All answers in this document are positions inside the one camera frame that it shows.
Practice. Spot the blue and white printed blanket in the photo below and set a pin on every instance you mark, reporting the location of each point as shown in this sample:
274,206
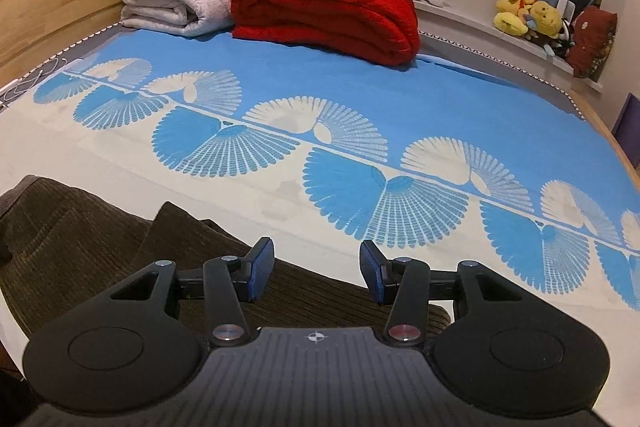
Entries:
350,82

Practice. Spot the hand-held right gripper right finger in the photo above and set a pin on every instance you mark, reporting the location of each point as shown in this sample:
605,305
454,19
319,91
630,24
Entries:
372,272

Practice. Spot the dark red plush cushion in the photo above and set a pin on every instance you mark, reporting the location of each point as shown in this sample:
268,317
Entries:
592,39

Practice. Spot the white window sill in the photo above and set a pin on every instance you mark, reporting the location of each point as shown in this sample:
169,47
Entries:
480,24

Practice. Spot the red folded blanket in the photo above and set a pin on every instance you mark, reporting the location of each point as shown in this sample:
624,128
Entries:
330,2

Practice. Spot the white fluffy folded blanket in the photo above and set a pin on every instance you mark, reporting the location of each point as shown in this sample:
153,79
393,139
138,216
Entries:
170,9

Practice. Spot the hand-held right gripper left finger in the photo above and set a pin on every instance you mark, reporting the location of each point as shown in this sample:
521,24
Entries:
260,269

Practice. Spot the purple object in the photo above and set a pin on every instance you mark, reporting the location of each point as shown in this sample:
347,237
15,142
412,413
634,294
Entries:
627,132

